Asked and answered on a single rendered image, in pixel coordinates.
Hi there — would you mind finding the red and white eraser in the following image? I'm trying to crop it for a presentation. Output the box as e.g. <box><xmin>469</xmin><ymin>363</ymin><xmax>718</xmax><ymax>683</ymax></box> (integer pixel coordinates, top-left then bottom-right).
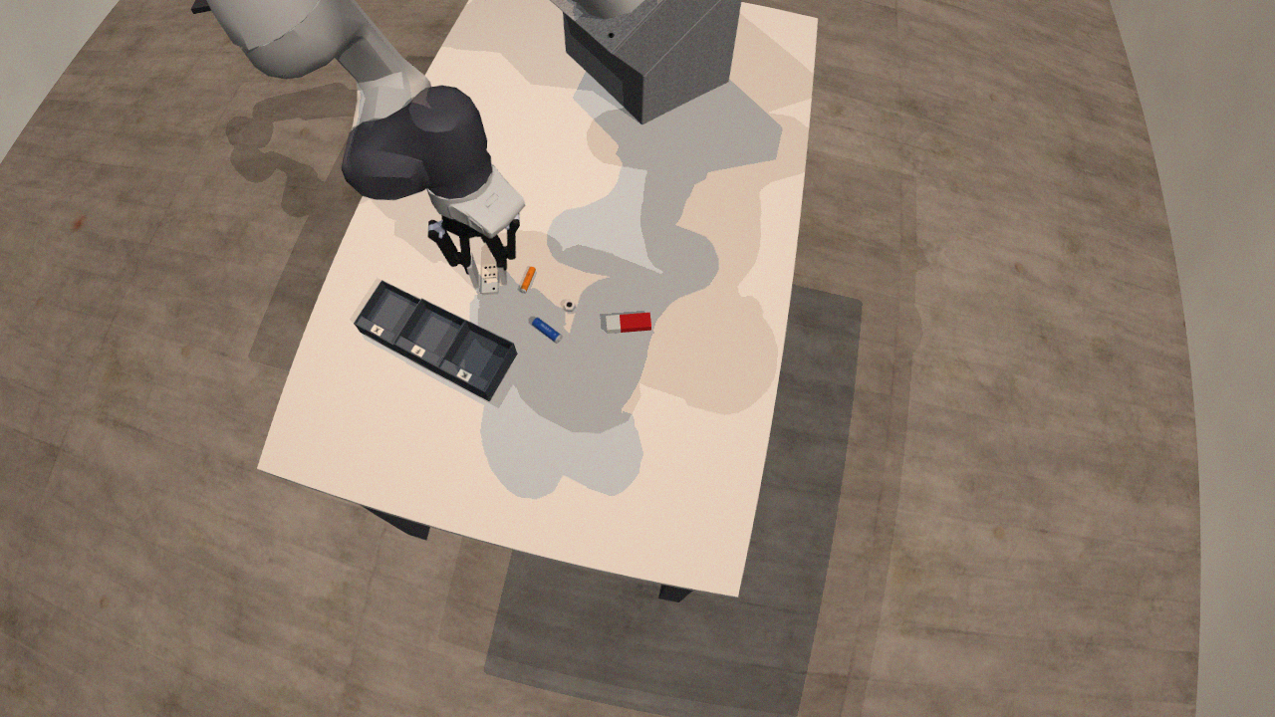
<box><xmin>606</xmin><ymin>313</ymin><xmax>652</xmax><ymax>334</ymax></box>

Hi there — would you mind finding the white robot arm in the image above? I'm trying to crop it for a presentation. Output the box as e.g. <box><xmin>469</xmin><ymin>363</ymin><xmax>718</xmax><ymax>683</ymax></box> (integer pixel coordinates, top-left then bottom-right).
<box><xmin>207</xmin><ymin>0</ymin><xmax>525</xmax><ymax>239</ymax></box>

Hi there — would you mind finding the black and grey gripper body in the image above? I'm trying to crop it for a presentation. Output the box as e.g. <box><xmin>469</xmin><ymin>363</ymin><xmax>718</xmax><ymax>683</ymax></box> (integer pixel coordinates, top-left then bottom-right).
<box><xmin>441</xmin><ymin>216</ymin><xmax>479</xmax><ymax>239</ymax></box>

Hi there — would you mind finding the blue battery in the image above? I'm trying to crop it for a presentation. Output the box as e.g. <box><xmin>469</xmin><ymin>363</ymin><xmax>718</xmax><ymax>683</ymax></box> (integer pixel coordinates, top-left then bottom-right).
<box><xmin>532</xmin><ymin>318</ymin><xmax>564</xmax><ymax>344</ymax></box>

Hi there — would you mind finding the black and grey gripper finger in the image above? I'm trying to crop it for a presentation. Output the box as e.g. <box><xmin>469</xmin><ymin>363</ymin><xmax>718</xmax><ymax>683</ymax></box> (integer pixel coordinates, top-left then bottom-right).
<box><xmin>477</xmin><ymin>212</ymin><xmax>520</xmax><ymax>286</ymax></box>
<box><xmin>428</xmin><ymin>219</ymin><xmax>479</xmax><ymax>290</ymax></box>

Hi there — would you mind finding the white domino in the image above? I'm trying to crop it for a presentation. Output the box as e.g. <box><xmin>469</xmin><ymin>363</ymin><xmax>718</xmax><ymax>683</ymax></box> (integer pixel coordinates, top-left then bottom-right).
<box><xmin>481</xmin><ymin>264</ymin><xmax>499</xmax><ymax>295</ymax></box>

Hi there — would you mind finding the dark grey rack of three bins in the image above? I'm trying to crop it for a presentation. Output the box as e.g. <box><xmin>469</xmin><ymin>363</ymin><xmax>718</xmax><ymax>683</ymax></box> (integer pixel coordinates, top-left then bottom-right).
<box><xmin>354</xmin><ymin>279</ymin><xmax>518</xmax><ymax>401</ymax></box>

